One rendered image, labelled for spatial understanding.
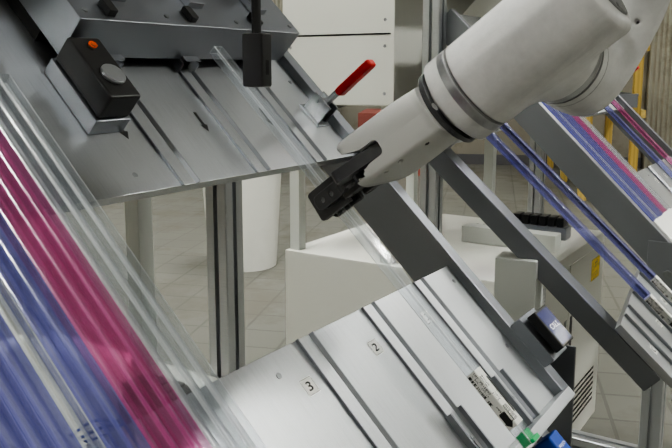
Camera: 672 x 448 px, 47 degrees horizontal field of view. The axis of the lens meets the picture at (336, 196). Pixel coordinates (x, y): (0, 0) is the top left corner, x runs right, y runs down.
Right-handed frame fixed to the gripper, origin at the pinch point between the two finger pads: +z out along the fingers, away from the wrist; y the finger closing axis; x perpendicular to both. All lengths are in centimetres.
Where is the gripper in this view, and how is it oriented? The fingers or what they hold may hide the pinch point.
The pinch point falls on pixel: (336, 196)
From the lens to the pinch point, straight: 77.9
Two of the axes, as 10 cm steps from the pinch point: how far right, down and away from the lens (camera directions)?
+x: 5.1, 8.4, -2.0
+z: -6.7, 5.3, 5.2
